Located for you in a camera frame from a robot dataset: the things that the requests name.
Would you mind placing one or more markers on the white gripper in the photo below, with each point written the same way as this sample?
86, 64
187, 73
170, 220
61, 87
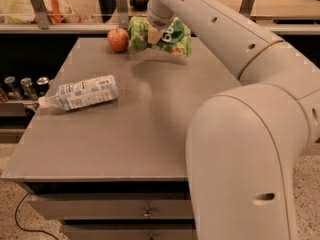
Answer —
160, 20

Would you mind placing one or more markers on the red apple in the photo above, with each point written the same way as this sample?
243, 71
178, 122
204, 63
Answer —
118, 39

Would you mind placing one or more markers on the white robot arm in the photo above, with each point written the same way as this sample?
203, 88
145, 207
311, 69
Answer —
242, 144

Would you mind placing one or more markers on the middle metal bracket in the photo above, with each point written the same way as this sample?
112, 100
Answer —
123, 13

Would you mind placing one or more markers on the left metal bracket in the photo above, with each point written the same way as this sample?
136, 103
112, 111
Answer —
42, 18

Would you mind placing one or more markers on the silver can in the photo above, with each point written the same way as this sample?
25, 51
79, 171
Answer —
43, 85
12, 84
29, 89

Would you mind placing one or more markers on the clear plastic water bottle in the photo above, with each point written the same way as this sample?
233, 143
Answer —
82, 94

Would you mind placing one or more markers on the white orange plastic bag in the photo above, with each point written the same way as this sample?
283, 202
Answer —
22, 12

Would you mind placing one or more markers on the silver can left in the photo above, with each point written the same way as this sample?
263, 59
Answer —
12, 84

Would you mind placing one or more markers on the grey drawer cabinet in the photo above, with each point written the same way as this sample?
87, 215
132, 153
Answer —
97, 169

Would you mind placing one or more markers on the silver can middle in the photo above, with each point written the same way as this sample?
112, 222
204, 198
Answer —
29, 89

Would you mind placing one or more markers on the silver can right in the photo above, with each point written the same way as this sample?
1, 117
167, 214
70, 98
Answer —
43, 85

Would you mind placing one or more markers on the green rice chip bag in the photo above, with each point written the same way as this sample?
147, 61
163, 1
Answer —
176, 39

